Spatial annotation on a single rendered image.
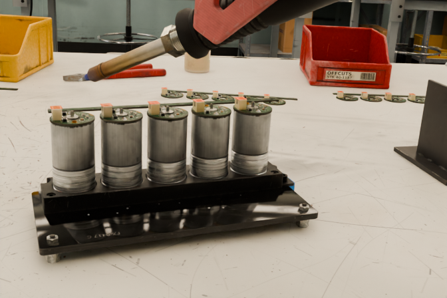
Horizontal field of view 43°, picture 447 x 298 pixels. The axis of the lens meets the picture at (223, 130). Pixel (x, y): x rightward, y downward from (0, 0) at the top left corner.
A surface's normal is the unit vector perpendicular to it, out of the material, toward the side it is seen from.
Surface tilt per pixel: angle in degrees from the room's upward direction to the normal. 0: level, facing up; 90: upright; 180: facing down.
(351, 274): 0
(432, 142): 90
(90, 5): 90
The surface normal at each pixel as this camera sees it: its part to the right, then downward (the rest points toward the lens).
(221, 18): -0.49, 0.39
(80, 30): 0.09, 0.31
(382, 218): 0.05, -0.95
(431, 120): -0.97, 0.03
